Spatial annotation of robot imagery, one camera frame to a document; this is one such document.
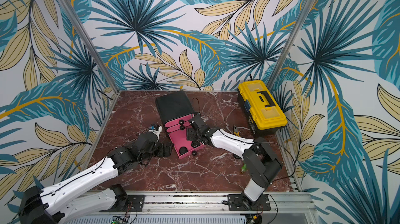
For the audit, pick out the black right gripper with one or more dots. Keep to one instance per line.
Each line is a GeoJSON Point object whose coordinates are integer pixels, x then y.
{"type": "Point", "coordinates": [194, 132]}

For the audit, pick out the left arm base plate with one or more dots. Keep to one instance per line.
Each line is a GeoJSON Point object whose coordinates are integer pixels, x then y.
{"type": "Point", "coordinates": [127, 203]}

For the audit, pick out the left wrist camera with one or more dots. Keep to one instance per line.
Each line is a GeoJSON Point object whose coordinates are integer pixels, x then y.
{"type": "Point", "coordinates": [155, 129]}

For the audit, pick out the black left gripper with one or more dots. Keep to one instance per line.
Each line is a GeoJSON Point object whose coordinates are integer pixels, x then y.
{"type": "Point", "coordinates": [162, 153]}

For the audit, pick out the pink bottom drawer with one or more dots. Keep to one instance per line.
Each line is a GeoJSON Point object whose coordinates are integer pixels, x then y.
{"type": "Point", "coordinates": [178, 138]}

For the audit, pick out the black round earphone case top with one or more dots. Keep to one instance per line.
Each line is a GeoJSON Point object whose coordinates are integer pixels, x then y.
{"type": "Point", "coordinates": [195, 144]}

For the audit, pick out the yellow handled pliers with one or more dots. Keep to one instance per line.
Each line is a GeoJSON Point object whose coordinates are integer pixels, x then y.
{"type": "Point", "coordinates": [236, 131]}

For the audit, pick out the pink top drawer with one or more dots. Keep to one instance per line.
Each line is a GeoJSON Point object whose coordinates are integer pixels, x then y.
{"type": "Point", "coordinates": [174, 122]}

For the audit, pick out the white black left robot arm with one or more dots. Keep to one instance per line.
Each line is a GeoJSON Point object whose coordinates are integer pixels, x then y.
{"type": "Point", "coordinates": [65, 201]}

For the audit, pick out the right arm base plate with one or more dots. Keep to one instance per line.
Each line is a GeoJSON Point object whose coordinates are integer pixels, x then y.
{"type": "Point", "coordinates": [239, 202]}

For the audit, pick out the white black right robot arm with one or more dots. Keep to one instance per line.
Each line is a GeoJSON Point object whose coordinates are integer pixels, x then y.
{"type": "Point", "coordinates": [261, 160]}

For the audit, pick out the black pink drawer cabinet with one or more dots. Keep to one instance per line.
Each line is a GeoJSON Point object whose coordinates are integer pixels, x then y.
{"type": "Point", "coordinates": [173, 106]}

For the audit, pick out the green plastic bottle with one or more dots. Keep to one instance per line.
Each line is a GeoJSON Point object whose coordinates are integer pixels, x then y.
{"type": "Point", "coordinates": [244, 169]}

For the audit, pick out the yellow black toolbox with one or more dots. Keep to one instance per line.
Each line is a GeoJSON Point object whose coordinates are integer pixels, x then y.
{"type": "Point", "coordinates": [263, 113]}

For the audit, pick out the aluminium front rail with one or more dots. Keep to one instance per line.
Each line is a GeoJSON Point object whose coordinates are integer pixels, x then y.
{"type": "Point", "coordinates": [210, 202]}

